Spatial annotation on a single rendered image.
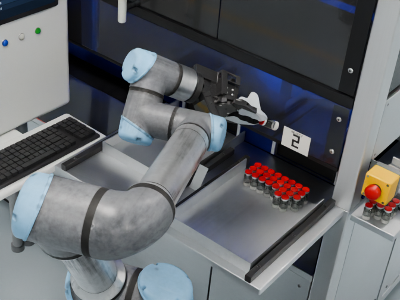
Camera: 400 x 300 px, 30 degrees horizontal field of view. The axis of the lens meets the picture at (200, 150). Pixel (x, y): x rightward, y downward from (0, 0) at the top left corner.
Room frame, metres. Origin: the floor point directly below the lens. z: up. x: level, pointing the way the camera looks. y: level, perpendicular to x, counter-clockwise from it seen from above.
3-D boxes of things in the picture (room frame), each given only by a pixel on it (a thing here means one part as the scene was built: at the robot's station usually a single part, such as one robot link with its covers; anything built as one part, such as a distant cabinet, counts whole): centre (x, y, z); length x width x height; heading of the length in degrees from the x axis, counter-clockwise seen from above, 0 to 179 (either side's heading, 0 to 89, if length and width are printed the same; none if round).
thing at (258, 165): (1.64, -0.23, 0.90); 0.18 x 0.02 x 0.05; 54
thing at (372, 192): (1.52, -0.45, 0.99); 0.04 x 0.04 x 0.04; 55
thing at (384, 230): (1.59, -0.51, 0.87); 0.14 x 0.13 x 0.02; 145
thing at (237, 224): (1.51, -0.14, 0.90); 0.34 x 0.26 x 0.04; 144
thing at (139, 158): (1.80, 0.07, 0.90); 0.34 x 0.26 x 0.04; 145
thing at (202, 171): (1.58, 0.02, 0.91); 0.14 x 0.03 x 0.06; 145
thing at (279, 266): (1.65, -0.02, 0.87); 0.70 x 0.48 x 0.02; 55
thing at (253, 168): (1.62, -0.22, 0.90); 0.18 x 0.02 x 0.05; 54
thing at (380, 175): (1.56, -0.48, 1.00); 0.08 x 0.07 x 0.07; 145
